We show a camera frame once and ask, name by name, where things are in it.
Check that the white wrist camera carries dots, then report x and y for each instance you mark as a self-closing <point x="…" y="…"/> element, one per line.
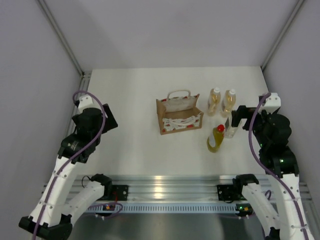
<point x="84" y="102"/>
<point x="271" y="104"/>

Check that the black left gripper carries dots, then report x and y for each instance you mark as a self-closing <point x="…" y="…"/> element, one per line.
<point x="109" y="122"/>

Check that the burlap watermelon print bag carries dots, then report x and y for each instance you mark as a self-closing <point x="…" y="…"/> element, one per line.
<point x="178" y="112"/>

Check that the white slotted cable duct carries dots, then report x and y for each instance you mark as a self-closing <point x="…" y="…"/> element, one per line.
<point x="130" y="208"/>

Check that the aluminium frame post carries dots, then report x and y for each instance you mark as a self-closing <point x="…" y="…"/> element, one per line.
<point x="60" y="35"/>
<point x="283" y="31"/>

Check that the clear bottle grey cap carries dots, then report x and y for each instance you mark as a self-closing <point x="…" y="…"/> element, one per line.
<point x="230" y="131"/>

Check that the yellow bottle red cap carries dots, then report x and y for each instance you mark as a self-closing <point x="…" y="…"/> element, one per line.
<point x="216" y="138"/>

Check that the aluminium frame post left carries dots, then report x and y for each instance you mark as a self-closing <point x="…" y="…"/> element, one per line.
<point x="60" y="35"/>

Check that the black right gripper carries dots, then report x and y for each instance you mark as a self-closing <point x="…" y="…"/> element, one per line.
<point x="242" y="112"/>

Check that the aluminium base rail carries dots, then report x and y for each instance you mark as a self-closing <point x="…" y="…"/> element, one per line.
<point x="172" y="189"/>

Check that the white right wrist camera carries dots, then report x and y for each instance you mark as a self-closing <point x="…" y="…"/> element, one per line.
<point x="271" y="104"/>

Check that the aluminium frame post right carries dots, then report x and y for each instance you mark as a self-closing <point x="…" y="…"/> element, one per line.
<point x="283" y="31"/>

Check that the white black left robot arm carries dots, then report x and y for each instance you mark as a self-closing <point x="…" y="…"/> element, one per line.
<point x="54" y="217"/>

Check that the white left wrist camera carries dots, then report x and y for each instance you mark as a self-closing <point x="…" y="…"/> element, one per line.
<point x="84" y="102"/>

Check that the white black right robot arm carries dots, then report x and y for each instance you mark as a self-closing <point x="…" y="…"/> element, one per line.
<point x="286" y="221"/>

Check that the amber bottle white cap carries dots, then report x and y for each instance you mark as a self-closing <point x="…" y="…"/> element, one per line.
<point x="228" y="102"/>
<point x="213" y="101"/>

